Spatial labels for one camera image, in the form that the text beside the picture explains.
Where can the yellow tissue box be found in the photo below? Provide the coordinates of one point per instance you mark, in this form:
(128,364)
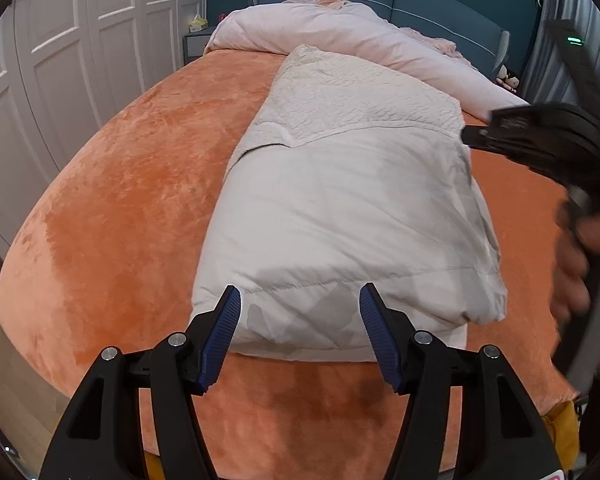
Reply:
(198,24)

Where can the cream quilted blanket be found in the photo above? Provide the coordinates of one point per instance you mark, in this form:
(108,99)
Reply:
(340,210)

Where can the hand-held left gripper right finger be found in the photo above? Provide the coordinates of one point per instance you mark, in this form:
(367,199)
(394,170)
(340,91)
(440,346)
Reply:
(380,341)

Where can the pale pink duvet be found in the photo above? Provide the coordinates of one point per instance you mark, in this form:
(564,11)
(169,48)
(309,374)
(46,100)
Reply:
(380,45)

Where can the blue padded headboard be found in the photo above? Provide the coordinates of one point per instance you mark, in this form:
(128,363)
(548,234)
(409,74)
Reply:
(455,5)

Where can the plush toy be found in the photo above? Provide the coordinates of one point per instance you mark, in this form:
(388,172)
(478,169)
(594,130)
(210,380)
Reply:
(507,79)

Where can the grey curtain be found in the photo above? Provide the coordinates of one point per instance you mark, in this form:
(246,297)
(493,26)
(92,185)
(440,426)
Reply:
(535,70)

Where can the pink ruffled pillow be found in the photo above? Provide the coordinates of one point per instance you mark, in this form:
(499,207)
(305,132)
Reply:
(432,42)

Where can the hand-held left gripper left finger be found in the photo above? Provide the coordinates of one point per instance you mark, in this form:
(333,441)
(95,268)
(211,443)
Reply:
(220,341)

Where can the person's right hand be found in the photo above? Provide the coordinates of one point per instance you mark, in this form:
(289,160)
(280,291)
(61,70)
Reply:
(572,280)

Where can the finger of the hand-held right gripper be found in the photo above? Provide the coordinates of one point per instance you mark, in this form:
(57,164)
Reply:
(480,136)

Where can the yellow cloth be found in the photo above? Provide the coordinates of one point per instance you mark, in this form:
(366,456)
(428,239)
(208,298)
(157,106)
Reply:
(562,435)

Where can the orange plush bed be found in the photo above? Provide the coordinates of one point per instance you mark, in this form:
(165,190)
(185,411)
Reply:
(105,210)

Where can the grey nightstand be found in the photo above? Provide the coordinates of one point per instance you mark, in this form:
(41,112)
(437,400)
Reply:
(197,46)

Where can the white panelled wardrobe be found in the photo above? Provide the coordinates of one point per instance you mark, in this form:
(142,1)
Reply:
(55,60)

